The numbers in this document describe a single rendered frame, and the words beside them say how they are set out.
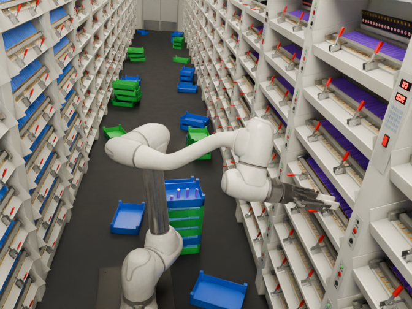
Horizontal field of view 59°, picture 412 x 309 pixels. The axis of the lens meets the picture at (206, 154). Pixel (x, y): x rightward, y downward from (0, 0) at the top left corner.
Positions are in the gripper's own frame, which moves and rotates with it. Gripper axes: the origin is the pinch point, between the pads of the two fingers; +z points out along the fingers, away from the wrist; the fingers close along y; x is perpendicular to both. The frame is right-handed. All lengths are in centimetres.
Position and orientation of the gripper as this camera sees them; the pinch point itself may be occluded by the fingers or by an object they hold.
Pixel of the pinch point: (328, 202)
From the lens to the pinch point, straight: 143.0
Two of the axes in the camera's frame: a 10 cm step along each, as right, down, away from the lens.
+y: -1.1, -4.7, 8.8
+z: 9.5, 2.0, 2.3
